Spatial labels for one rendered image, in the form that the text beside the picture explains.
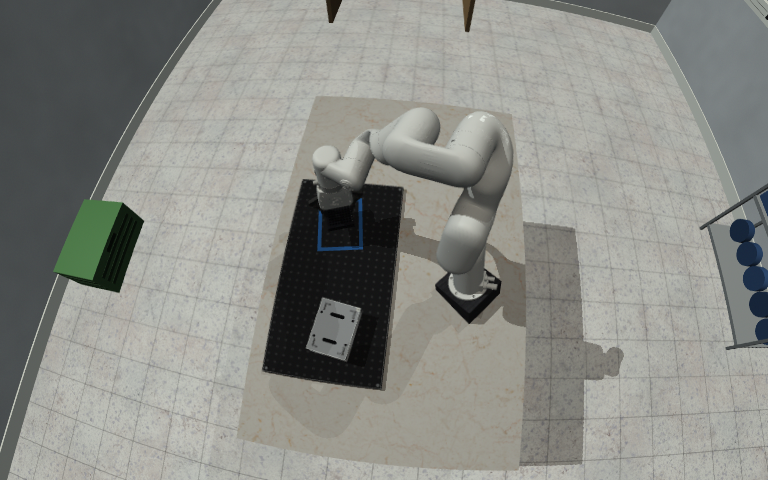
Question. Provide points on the blue rectangular tape outline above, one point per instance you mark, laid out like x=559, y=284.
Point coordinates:
x=342, y=248

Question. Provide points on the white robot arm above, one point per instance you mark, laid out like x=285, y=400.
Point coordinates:
x=462, y=163

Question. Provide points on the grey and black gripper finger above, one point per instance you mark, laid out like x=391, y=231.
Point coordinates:
x=315, y=205
x=356, y=196

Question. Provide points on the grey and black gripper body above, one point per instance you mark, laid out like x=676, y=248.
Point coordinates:
x=326, y=202

